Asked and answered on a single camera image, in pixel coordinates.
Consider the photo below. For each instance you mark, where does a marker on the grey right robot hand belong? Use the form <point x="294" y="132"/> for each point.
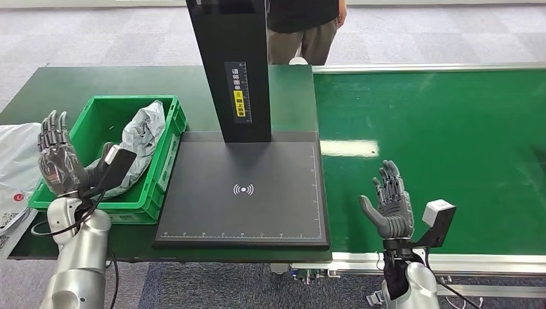
<point x="394" y="213"/>

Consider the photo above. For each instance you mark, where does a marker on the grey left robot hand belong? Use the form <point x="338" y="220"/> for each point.
<point x="59" y="162"/>

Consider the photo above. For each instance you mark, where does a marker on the grey plastic mailer package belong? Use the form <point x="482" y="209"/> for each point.
<point x="143" y="136"/>

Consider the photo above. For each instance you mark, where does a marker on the green conveyor belt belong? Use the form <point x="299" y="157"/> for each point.
<point x="448" y="149"/>

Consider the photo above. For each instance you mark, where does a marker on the black inbound scanner machine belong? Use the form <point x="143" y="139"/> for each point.
<point x="243" y="187"/>

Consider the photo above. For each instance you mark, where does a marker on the grey-white plastic bag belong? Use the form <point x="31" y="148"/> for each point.
<point x="17" y="153"/>

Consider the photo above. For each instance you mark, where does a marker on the green plastic crate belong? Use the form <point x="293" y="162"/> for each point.
<point x="98" y="115"/>

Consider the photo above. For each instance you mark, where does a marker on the white mailer with red logo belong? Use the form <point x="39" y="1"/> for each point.
<point x="10" y="209"/>

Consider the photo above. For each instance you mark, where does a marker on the dark green table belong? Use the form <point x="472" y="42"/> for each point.
<point x="51" y="85"/>

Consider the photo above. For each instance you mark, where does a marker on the white round cap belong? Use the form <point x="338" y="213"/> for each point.
<point x="298" y="61"/>

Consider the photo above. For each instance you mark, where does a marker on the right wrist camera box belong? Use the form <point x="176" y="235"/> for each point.
<point x="439" y="217"/>

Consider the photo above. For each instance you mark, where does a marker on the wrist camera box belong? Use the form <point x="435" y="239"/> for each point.
<point x="439" y="217"/>
<point x="117" y="164"/>

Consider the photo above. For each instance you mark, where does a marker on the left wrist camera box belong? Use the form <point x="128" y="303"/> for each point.
<point x="117" y="164"/>

